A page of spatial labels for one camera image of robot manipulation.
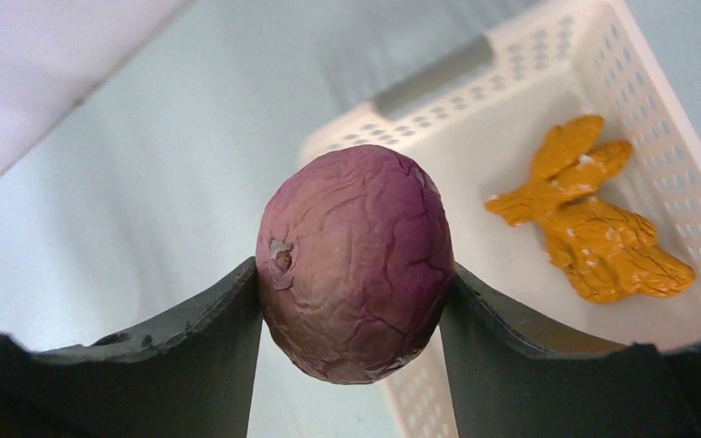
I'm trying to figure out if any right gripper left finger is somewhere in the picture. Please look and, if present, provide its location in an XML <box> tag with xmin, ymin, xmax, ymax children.
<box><xmin>0</xmin><ymin>258</ymin><xmax>262</xmax><ymax>437</ymax></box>

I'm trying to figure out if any purple onion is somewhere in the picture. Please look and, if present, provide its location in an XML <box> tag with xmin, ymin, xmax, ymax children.
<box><xmin>256</xmin><ymin>144</ymin><xmax>455</xmax><ymax>385</ymax></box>

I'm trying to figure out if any orange fried snack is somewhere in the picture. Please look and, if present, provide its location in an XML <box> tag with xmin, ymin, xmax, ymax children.
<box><xmin>486</xmin><ymin>114</ymin><xmax>696</xmax><ymax>304</ymax></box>

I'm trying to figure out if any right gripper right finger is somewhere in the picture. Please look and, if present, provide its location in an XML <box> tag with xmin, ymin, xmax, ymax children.
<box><xmin>440</xmin><ymin>267</ymin><xmax>701</xmax><ymax>437</ymax></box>

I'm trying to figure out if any white plastic basket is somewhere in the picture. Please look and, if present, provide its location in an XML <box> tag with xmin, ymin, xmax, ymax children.
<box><xmin>300</xmin><ymin>1</ymin><xmax>701</xmax><ymax>436</ymax></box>

